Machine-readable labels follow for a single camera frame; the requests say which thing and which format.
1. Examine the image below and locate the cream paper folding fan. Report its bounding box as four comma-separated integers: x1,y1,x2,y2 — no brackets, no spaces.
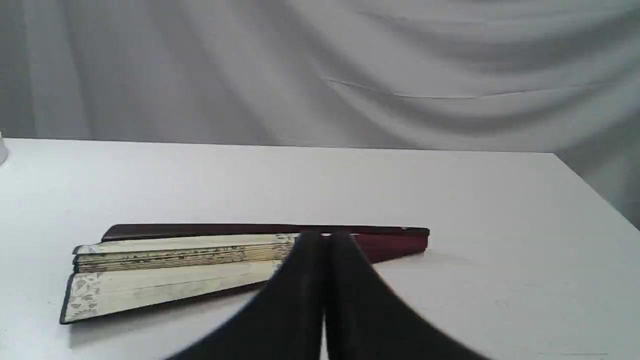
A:
59,223,431,325

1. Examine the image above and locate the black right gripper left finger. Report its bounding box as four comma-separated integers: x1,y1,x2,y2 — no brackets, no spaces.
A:
172,232,328,360

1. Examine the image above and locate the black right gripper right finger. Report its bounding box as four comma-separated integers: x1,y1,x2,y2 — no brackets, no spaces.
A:
327,232,483,360

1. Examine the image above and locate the white desk lamp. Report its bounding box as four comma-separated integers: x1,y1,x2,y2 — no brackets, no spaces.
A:
0,133,9,166

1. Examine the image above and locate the grey fabric backdrop curtain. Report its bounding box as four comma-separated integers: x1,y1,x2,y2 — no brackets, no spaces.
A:
0,0,640,226

